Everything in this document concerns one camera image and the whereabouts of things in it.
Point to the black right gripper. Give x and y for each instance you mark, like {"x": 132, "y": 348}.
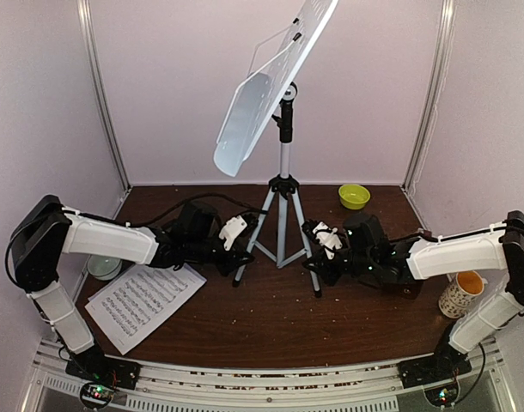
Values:
{"x": 318, "y": 261}

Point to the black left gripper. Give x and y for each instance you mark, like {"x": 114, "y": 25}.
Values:
{"x": 239, "y": 252}

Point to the white perforated music stand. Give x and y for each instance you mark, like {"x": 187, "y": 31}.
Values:
{"x": 267, "y": 94}

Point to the sheet music page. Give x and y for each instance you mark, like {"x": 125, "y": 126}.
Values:
{"x": 134, "y": 305}

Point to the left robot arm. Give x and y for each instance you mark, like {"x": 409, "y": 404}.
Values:
{"x": 50, "y": 229}

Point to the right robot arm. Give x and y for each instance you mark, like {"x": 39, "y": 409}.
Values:
{"x": 362, "y": 250}

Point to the brown wooden metronome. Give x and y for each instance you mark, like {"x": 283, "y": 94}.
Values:
{"x": 408, "y": 291}

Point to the lime green bowl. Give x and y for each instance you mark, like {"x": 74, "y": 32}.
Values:
{"x": 353, "y": 197}

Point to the pale celadon bowl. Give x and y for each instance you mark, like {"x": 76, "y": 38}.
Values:
{"x": 103, "y": 268}

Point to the patterned yellow-lined mug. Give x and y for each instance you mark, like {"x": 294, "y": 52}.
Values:
{"x": 460, "y": 293}

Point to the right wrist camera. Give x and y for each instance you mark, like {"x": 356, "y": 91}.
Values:
{"x": 324, "y": 236}

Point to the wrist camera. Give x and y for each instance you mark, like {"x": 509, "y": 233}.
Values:
{"x": 236, "y": 227}
{"x": 324, "y": 236}

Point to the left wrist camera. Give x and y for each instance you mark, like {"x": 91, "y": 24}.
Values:
{"x": 236, "y": 227}

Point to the aluminium front rail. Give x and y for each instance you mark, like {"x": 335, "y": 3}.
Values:
{"x": 372, "y": 386}

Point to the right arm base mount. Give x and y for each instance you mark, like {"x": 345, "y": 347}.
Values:
{"x": 427, "y": 370}

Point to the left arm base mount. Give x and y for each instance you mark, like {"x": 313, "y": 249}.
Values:
{"x": 110, "y": 372}

